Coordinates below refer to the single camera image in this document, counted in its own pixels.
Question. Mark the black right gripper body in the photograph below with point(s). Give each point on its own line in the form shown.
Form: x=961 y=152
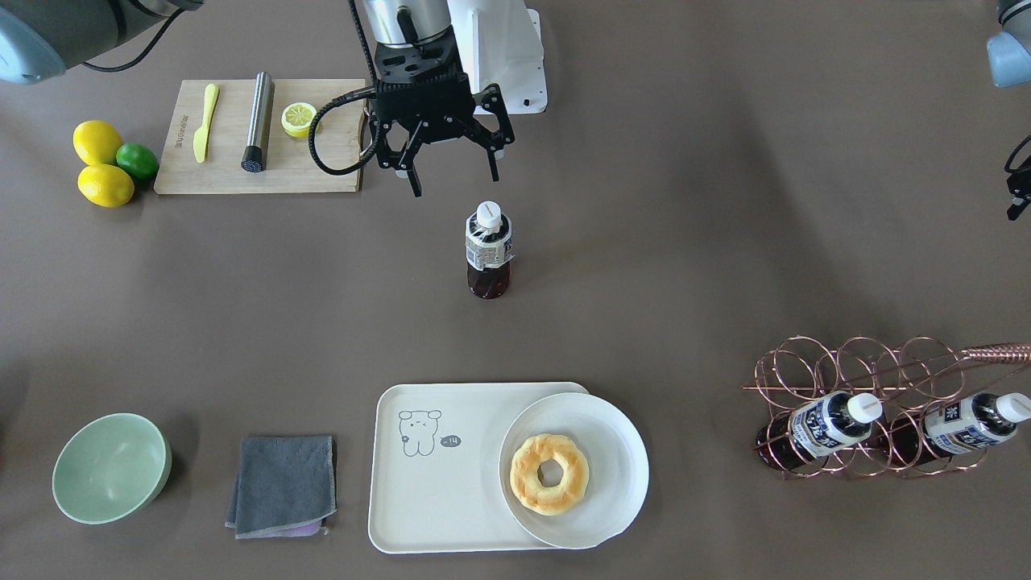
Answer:
x=494 y=105

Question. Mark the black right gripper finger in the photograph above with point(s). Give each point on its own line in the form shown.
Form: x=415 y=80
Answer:
x=494 y=155
x=406 y=170

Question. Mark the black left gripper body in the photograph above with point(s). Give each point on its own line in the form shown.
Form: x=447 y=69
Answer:
x=1020 y=181

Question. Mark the tea bottle white cap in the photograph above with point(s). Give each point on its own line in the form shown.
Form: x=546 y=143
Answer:
x=488 y=251

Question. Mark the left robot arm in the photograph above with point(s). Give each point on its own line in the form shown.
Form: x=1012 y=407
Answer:
x=1009 y=60

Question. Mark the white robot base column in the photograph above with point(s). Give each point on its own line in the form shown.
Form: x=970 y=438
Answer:
x=499 y=43

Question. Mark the tea bottle in rack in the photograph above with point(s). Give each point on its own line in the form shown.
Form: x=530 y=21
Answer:
x=945 y=431
x=818 y=429

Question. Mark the cream rectangular tray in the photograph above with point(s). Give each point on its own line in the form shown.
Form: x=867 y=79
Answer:
x=435 y=484

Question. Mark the half lemon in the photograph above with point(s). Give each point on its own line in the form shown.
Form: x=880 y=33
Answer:
x=296 y=119

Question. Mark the steel cylinder muddler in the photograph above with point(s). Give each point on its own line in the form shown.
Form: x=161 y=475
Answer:
x=254 y=155

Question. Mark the yellow plastic knife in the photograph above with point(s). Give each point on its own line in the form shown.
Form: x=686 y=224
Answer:
x=201 y=135

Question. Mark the green lime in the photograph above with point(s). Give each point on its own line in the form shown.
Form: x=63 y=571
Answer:
x=138 y=161

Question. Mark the yellow lemon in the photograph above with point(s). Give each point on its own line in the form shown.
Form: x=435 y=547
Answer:
x=106 y=185
x=96 y=142

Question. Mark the white round plate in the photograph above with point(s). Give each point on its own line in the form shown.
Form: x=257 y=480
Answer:
x=619 y=470

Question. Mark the dark grey cloth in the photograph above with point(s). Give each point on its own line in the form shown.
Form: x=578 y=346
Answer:
x=284 y=487

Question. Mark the glazed donut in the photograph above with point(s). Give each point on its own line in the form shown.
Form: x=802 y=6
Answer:
x=549 y=474

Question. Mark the green bowl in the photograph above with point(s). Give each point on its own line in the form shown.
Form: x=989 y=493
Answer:
x=111 y=468

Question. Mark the copper wire bottle rack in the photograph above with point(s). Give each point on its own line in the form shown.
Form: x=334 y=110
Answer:
x=908 y=379

